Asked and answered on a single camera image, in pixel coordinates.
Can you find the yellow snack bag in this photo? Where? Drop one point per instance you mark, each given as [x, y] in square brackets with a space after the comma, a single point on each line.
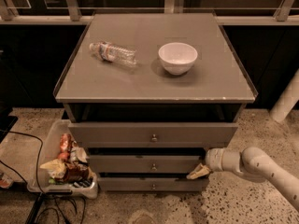
[55, 168]

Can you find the red white object on floor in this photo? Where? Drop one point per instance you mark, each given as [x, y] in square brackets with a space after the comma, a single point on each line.
[5, 181]

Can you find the grey drawer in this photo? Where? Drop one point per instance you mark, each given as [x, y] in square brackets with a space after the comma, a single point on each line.
[153, 134]
[131, 184]
[144, 164]

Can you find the grey top drawer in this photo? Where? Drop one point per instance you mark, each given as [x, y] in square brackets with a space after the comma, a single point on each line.
[153, 134]

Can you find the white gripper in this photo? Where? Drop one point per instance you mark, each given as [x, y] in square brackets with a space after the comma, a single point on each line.
[213, 160]

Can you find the clear plastic storage bin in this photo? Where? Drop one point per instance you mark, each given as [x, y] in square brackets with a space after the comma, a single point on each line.
[40, 180]

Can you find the clear plastic water bottle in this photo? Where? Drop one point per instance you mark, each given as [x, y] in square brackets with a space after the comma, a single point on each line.
[110, 52]

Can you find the grey bottom drawer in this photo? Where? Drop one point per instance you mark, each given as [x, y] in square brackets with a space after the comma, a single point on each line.
[131, 184]

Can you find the white cylindrical post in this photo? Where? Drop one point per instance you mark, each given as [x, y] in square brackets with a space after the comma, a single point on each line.
[287, 100]

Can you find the grey drawer cabinet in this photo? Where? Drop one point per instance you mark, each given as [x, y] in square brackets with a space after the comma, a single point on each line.
[215, 89]

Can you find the red snack bag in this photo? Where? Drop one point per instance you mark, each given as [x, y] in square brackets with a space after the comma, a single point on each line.
[65, 143]

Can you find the white bowl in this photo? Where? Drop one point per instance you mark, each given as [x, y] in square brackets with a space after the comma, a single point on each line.
[177, 58]

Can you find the metal railing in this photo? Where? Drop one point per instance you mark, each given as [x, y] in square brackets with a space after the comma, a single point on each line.
[227, 12]

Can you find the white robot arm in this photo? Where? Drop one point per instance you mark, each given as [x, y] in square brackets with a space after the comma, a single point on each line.
[252, 164]

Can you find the brown snack bag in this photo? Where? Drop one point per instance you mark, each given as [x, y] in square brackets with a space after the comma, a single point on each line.
[76, 172]

